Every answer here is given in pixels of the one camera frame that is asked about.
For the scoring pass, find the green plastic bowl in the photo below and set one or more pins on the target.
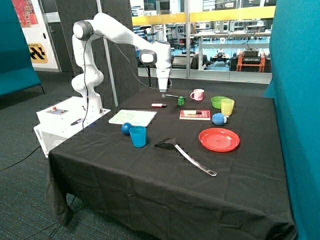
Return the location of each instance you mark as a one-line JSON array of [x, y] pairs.
[[216, 101]]

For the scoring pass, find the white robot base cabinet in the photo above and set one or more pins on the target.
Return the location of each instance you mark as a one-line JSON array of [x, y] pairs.
[[55, 125]]

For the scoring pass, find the blue plastic cup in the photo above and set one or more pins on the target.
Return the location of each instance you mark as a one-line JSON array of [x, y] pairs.
[[138, 136]]

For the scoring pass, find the green toy block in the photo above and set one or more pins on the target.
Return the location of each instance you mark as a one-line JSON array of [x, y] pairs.
[[181, 101]]

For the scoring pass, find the white pen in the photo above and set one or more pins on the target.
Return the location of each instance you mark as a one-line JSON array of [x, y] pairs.
[[170, 95]]

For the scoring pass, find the teal partition wall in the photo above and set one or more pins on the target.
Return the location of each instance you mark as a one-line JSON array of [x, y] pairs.
[[295, 86]]

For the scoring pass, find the black tablecloth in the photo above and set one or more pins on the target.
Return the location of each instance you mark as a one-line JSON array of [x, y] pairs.
[[158, 191]]

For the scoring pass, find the pink mug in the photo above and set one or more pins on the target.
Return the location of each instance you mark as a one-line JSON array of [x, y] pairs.
[[197, 94]]

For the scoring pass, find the teal sofa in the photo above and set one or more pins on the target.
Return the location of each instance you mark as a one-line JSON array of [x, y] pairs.
[[16, 70]]

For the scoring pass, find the green composition notebook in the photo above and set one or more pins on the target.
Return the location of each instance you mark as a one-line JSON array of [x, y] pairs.
[[134, 117]]

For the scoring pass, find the red book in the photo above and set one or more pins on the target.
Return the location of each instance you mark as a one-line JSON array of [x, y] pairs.
[[206, 115]]

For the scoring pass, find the blue soft ball with tag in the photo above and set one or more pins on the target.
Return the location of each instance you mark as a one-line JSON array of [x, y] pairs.
[[219, 119]]

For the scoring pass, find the yellow highlighter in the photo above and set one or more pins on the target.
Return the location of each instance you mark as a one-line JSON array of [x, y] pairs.
[[192, 112]]

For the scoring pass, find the small blue ball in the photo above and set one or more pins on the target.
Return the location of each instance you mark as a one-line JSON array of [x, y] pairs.
[[125, 128]]

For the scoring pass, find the black spatula with metal handle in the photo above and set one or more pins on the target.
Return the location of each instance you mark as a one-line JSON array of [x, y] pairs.
[[171, 142]]

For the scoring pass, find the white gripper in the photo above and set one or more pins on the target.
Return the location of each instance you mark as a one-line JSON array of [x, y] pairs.
[[164, 83]]

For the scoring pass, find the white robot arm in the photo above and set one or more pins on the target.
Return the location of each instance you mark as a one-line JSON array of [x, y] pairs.
[[89, 38]]

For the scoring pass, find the yellow plastic cup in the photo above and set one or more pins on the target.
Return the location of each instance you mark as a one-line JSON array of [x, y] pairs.
[[226, 106]]

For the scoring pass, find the black marker pen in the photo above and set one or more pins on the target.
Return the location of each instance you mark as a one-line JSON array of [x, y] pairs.
[[77, 121]]

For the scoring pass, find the red plastic plate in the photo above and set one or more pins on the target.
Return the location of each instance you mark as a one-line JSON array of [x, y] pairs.
[[219, 139]]

